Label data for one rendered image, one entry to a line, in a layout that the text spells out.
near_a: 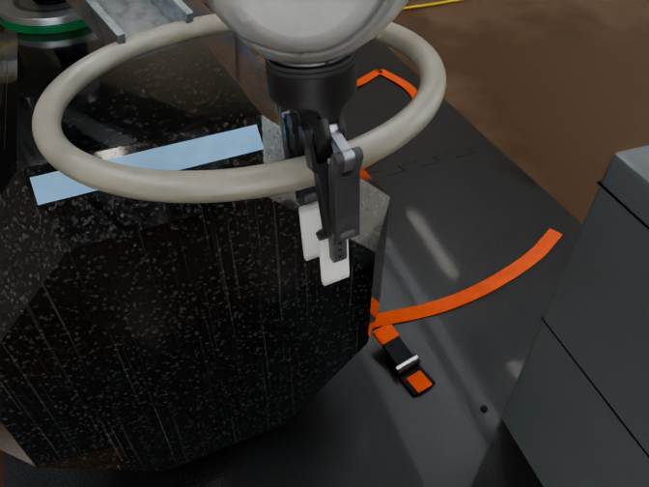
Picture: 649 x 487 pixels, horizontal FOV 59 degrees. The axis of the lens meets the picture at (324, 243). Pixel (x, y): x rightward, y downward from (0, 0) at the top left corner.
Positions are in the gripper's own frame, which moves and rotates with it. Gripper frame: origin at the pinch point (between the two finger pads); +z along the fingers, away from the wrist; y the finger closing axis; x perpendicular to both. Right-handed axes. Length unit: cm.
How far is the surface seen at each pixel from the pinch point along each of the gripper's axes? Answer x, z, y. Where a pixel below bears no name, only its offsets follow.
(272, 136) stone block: -6.6, 4.7, 32.3
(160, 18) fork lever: 3, -10, 51
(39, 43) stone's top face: 22, -3, 73
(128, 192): 16.7, -8.8, 5.7
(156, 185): 14.2, -9.8, 4.0
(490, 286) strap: -74, 83, 51
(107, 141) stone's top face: 16.4, 0.6, 36.3
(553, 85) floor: -178, 78, 138
